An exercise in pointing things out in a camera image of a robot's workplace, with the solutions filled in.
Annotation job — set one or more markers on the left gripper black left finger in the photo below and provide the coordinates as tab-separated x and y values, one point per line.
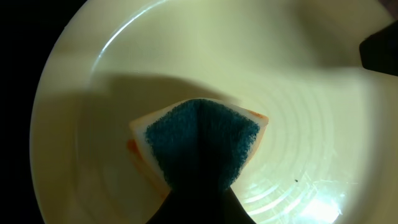
178	207

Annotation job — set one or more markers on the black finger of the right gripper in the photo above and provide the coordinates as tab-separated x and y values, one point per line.
379	51

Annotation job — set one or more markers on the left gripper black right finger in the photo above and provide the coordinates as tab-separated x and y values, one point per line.
224	208

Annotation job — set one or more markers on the yellow green scrub sponge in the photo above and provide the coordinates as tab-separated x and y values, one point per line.
199	143

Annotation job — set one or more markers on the yellow plate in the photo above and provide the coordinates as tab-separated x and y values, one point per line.
329	153

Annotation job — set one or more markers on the black round tray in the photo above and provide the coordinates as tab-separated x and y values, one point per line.
29	30

